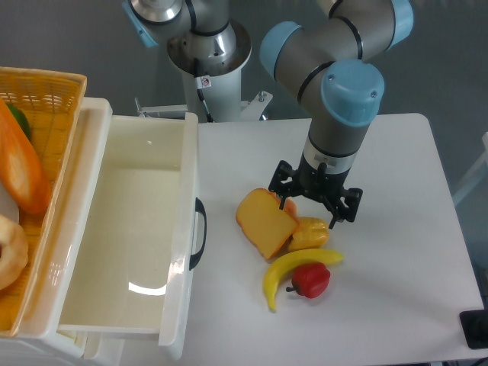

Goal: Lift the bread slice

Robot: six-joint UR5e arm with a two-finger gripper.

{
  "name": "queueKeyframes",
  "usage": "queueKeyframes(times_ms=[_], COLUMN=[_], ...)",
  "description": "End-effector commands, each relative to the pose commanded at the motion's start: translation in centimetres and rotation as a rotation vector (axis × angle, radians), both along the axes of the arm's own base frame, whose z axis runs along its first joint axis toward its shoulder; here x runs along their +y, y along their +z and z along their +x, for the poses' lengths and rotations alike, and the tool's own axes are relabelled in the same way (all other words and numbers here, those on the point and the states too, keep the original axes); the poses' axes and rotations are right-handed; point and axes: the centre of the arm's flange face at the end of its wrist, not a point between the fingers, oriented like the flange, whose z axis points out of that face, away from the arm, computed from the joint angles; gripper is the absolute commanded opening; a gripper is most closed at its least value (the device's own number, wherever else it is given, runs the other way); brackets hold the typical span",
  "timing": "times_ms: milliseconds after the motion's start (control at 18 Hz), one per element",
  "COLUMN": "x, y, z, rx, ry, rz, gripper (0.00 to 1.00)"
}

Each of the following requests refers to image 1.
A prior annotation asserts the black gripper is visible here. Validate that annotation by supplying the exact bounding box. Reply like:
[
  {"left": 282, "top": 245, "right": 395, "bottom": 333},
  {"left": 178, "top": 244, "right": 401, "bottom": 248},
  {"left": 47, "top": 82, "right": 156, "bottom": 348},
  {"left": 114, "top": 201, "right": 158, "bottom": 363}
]
[{"left": 268, "top": 155, "right": 363, "bottom": 230}]

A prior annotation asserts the yellow toy bread slice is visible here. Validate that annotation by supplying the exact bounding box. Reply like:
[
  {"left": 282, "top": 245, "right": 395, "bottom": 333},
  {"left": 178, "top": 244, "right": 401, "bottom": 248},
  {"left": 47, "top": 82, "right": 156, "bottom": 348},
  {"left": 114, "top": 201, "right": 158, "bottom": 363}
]
[{"left": 236, "top": 188, "right": 300, "bottom": 260}]

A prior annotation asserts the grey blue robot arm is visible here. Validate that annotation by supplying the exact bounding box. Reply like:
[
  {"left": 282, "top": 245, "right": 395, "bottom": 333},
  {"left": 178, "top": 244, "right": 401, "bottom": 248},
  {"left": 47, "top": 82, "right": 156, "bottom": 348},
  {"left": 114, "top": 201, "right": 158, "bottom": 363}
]
[{"left": 123, "top": 1, "right": 413, "bottom": 223}]

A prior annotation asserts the yellow toy bell pepper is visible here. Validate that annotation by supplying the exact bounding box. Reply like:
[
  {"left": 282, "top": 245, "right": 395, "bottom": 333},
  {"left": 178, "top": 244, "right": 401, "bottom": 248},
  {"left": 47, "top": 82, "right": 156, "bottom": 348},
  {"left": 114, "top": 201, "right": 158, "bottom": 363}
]
[{"left": 287, "top": 217, "right": 329, "bottom": 252}]

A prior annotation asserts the yellow toy banana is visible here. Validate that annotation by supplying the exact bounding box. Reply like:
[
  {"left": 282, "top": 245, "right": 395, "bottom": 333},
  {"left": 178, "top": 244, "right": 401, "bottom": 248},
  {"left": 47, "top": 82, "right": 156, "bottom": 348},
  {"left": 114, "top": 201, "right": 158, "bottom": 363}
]
[{"left": 262, "top": 249, "right": 344, "bottom": 312}]

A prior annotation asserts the red toy bell pepper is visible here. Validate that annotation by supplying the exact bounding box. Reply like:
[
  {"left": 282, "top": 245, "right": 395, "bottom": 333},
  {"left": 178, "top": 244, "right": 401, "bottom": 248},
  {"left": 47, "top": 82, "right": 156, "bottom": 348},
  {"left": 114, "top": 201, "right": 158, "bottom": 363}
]
[{"left": 286, "top": 262, "right": 331, "bottom": 299}]

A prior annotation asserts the white plastic open drawer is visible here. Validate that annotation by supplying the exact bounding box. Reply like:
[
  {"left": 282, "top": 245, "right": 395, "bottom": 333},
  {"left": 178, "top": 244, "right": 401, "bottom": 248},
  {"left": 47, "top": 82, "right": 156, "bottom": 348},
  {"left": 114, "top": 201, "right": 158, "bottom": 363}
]
[{"left": 59, "top": 113, "right": 205, "bottom": 360}]

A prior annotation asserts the black device at edge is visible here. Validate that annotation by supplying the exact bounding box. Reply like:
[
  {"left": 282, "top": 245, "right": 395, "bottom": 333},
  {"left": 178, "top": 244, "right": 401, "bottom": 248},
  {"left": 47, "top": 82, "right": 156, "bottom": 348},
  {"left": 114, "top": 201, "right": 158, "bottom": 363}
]
[{"left": 459, "top": 310, "right": 487, "bottom": 349}]

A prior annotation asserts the yellow woven plastic basket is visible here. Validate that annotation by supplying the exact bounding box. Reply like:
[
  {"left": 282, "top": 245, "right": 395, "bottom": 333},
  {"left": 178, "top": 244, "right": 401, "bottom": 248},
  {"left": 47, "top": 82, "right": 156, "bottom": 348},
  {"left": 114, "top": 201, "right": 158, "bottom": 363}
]
[{"left": 1, "top": 66, "right": 87, "bottom": 338}]

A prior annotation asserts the orange toy baguette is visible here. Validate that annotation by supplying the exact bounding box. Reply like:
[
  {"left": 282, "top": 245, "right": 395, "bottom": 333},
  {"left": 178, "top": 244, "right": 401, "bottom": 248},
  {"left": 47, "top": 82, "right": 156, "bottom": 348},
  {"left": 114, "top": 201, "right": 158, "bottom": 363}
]
[{"left": 1, "top": 101, "right": 51, "bottom": 214}]

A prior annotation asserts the green toy vegetable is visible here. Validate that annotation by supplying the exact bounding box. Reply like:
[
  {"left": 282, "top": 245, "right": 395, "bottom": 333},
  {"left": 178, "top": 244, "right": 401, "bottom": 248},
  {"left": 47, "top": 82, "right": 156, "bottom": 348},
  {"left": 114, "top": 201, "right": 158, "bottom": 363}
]
[{"left": 7, "top": 104, "right": 32, "bottom": 141}]

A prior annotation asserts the beige toy bagel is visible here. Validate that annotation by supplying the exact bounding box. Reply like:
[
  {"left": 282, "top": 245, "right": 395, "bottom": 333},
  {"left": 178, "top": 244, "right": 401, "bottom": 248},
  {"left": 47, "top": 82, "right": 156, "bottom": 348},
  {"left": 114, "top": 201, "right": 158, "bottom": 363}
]
[{"left": 1, "top": 215, "right": 28, "bottom": 290}]

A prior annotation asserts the white plastic drawer cabinet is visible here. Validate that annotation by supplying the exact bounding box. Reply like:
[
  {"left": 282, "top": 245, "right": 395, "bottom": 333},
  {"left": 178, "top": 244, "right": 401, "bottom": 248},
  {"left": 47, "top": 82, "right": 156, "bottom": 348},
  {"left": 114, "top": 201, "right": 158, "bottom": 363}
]
[{"left": 1, "top": 98, "right": 124, "bottom": 365}]

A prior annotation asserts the white metal base bracket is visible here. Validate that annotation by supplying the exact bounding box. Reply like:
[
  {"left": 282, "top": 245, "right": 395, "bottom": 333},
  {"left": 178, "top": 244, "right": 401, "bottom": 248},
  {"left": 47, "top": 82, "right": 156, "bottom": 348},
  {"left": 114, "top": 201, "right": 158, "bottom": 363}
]
[{"left": 134, "top": 91, "right": 274, "bottom": 121}]

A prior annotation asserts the black drawer handle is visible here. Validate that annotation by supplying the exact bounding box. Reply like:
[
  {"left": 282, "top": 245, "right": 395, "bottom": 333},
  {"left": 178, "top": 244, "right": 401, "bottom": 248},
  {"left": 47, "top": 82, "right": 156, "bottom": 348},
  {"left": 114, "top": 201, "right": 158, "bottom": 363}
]
[{"left": 189, "top": 197, "right": 207, "bottom": 271}]

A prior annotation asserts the black cable on pedestal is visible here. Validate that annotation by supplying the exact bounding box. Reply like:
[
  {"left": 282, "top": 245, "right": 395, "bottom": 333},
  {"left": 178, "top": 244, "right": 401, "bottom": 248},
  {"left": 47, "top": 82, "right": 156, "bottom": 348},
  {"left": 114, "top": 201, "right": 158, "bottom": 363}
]
[{"left": 192, "top": 56, "right": 215, "bottom": 124}]

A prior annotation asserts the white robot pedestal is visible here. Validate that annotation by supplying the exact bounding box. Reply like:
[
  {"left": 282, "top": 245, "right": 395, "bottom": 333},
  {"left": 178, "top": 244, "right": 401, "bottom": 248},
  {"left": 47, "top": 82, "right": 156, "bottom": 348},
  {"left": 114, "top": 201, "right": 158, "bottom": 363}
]
[{"left": 167, "top": 19, "right": 252, "bottom": 123}]

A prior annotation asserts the white frame at right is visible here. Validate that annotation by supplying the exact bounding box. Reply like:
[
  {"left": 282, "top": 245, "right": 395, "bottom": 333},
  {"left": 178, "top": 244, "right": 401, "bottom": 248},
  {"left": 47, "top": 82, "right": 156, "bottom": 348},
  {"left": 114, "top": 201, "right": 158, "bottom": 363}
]
[{"left": 451, "top": 133, "right": 487, "bottom": 207}]

